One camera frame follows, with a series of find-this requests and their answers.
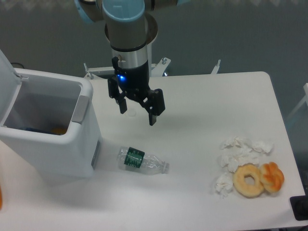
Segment orange item inside bin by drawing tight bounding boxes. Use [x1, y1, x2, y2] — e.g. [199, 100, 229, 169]
[51, 128, 67, 135]

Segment white trash bin lid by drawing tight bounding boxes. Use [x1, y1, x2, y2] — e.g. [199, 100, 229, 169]
[0, 51, 22, 126]

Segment crumpled white tissue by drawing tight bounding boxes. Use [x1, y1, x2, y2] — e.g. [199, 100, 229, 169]
[220, 136, 274, 154]
[214, 172, 233, 198]
[218, 148, 259, 173]

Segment orange object at left edge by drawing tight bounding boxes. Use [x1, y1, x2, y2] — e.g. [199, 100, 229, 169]
[0, 185, 3, 210]

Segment black device at table edge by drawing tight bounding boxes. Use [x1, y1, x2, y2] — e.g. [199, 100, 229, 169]
[290, 195, 308, 221]

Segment plain ring donut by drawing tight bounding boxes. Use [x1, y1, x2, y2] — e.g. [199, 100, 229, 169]
[232, 164, 264, 198]

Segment orange glazed twisted bun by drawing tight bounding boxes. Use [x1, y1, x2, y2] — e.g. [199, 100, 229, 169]
[259, 162, 284, 193]

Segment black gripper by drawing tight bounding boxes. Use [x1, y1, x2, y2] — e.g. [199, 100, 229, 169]
[107, 56, 166, 126]

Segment crumpled white tissue bottom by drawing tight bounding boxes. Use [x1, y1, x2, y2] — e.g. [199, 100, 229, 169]
[214, 172, 233, 198]

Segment clear plastic bottle green label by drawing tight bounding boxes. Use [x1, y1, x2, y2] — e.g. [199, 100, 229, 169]
[117, 147, 170, 175]

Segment white trash bin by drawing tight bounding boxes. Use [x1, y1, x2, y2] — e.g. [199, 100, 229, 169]
[0, 69, 102, 177]

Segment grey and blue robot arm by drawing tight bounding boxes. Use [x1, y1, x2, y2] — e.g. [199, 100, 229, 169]
[75, 0, 185, 126]

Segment crumpled white tissue top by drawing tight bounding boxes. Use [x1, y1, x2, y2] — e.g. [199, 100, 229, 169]
[220, 136, 274, 154]

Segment white table bracket right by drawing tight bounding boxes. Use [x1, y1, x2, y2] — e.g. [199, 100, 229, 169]
[211, 59, 221, 75]

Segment white frame at right edge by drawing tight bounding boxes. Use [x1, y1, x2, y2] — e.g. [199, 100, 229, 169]
[285, 83, 308, 129]

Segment crumpled white tissue middle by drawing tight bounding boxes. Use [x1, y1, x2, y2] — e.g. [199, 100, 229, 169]
[218, 148, 259, 173]

